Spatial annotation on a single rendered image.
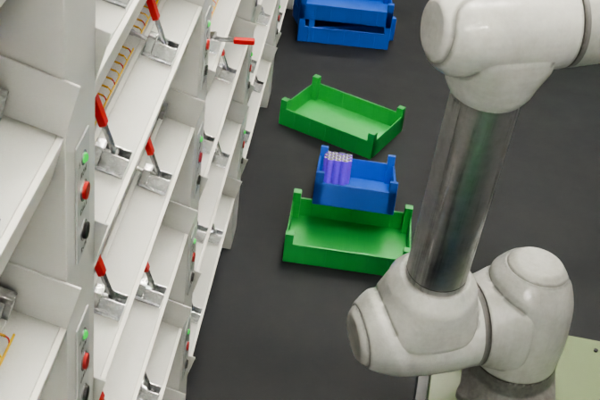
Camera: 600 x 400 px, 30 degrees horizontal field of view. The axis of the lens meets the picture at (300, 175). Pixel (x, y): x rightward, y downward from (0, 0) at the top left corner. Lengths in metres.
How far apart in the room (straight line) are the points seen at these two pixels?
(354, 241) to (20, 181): 1.97
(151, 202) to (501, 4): 0.53
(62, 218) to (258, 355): 1.50
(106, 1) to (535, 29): 0.61
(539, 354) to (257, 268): 0.89
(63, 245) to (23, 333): 0.09
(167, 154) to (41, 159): 0.76
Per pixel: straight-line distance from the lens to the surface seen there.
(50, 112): 0.90
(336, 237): 2.78
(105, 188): 1.20
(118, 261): 1.42
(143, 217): 1.49
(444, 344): 1.86
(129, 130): 1.29
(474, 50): 1.47
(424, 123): 3.32
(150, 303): 1.67
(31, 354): 1.00
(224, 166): 2.34
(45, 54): 0.88
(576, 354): 2.20
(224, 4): 2.09
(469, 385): 2.05
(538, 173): 3.20
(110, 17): 1.09
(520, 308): 1.91
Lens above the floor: 1.63
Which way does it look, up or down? 33 degrees down
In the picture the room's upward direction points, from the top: 7 degrees clockwise
